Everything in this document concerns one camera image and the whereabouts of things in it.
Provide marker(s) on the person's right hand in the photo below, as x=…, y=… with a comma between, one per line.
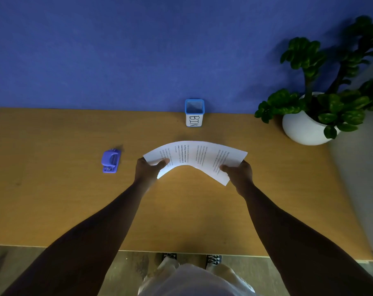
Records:
x=242, y=178

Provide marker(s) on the person's left hand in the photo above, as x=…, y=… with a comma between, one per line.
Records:
x=146, y=175

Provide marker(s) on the purple hole punch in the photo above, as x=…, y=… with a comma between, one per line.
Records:
x=110, y=158

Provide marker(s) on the white printed paper sheet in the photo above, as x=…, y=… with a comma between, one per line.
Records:
x=198, y=154

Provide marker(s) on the person's left forearm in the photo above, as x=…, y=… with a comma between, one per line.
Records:
x=90, y=243

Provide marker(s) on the person's right forearm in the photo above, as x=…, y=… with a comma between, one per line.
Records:
x=297, y=243

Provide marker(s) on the person's left patterned shoe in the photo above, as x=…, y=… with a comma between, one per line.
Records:
x=169, y=256

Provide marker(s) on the person's patterned shoe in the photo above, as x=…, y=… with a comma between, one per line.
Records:
x=169, y=256
x=213, y=258

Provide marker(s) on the person's right patterned shoe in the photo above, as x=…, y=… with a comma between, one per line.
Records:
x=213, y=258

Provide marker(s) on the blue and white bin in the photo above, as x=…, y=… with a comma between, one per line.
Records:
x=195, y=120

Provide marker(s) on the white round plant pot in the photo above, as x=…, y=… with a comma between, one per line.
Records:
x=300, y=132

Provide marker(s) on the cream trousers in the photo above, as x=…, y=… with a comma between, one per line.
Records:
x=226, y=271

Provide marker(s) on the white shirt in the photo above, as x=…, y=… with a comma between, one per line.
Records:
x=192, y=283

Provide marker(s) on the green leafy plant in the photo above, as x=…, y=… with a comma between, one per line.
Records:
x=303, y=52

